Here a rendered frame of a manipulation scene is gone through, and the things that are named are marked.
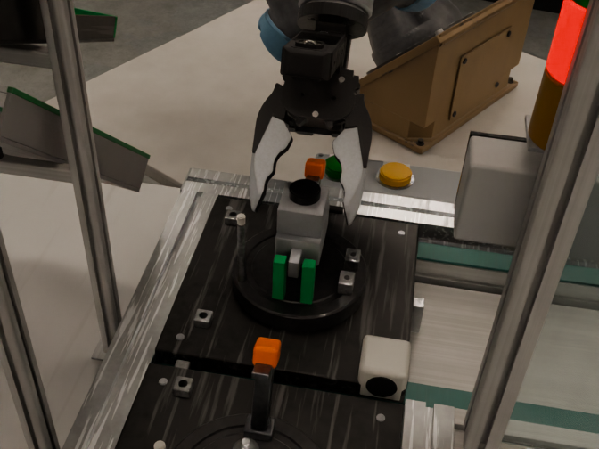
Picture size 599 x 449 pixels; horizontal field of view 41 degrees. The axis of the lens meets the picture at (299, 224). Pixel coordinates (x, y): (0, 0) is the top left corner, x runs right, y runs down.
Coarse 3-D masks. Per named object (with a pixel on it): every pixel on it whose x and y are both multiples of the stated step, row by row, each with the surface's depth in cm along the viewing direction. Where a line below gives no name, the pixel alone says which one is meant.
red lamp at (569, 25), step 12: (564, 0) 47; (564, 12) 47; (576, 12) 46; (564, 24) 47; (576, 24) 46; (564, 36) 48; (576, 36) 47; (552, 48) 49; (564, 48) 48; (552, 60) 49; (564, 60) 48; (552, 72) 49; (564, 72) 48
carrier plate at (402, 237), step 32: (224, 224) 89; (256, 224) 90; (352, 224) 90; (384, 224) 91; (416, 224) 91; (224, 256) 86; (384, 256) 87; (416, 256) 87; (192, 288) 82; (224, 288) 82; (384, 288) 83; (192, 320) 78; (224, 320) 79; (256, 320) 79; (352, 320) 79; (384, 320) 79; (160, 352) 75; (192, 352) 75; (224, 352) 75; (288, 352) 76; (320, 352) 76; (352, 352) 76; (320, 384) 74; (352, 384) 74
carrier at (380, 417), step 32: (160, 384) 72; (224, 384) 73; (128, 416) 69; (160, 416) 70; (192, 416) 70; (224, 416) 70; (288, 416) 70; (320, 416) 70; (352, 416) 70; (384, 416) 70; (128, 448) 67; (160, 448) 55; (192, 448) 65; (224, 448) 65; (256, 448) 59; (288, 448) 65; (320, 448) 68; (352, 448) 68; (384, 448) 68
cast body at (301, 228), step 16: (288, 192) 76; (304, 192) 74; (320, 192) 75; (288, 208) 74; (304, 208) 74; (320, 208) 74; (288, 224) 75; (304, 224) 75; (320, 224) 74; (288, 240) 75; (304, 240) 75; (320, 240) 76; (288, 256) 77; (304, 256) 76; (320, 256) 77; (288, 272) 75
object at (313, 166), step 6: (306, 162) 82; (312, 162) 82; (318, 162) 82; (324, 162) 82; (306, 168) 82; (312, 168) 82; (318, 168) 82; (324, 168) 83; (306, 174) 82; (312, 174) 82; (318, 174) 82; (312, 180) 80; (318, 180) 81
